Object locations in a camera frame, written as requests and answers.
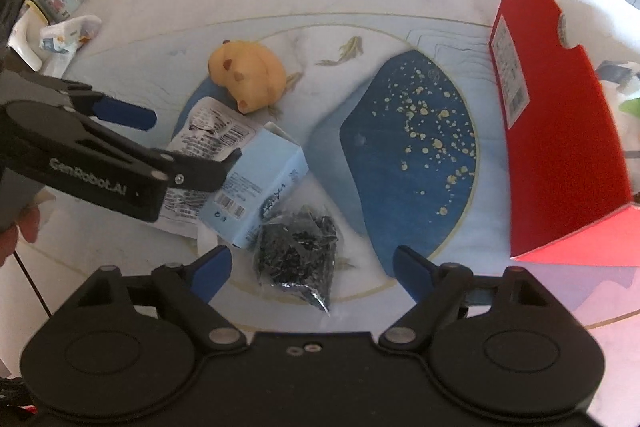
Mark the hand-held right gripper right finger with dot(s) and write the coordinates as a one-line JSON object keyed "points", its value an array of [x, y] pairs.
{"points": [[415, 269]]}

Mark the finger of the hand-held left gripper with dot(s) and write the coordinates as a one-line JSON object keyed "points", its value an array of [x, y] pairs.
{"points": [[125, 114], [200, 177]]}

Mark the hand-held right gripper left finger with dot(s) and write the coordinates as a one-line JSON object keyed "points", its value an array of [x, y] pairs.
{"points": [[212, 272]]}

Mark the white printed sachet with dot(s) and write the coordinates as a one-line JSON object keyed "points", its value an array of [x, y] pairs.
{"points": [[210, 127]]}

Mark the light blue carton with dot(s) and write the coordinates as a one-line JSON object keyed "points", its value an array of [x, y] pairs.
{"points": [[270, 177]]}

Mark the clear bag of black parts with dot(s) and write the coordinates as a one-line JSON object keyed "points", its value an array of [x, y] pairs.
{"points": [[295, 252]]}

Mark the yellow plush toy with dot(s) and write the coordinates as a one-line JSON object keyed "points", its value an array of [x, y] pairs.
{"points": [[250, 72]]}

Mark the red cardboard box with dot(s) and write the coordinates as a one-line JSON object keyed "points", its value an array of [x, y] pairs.
{"points": [[550, 132]]}

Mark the white tissue pack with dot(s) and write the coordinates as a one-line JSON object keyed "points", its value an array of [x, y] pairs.
{"points": [[625, 132]]}

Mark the person's left hand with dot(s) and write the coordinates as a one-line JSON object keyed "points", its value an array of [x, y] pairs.
{"points": [[30, 224]]}

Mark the small printed tissue packet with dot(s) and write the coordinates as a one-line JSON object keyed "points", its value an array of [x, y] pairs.
{"points": [[65, 34]]}

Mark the white thermometer gun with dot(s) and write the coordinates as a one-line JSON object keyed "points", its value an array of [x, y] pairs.
{"points": [[25, 42]]}

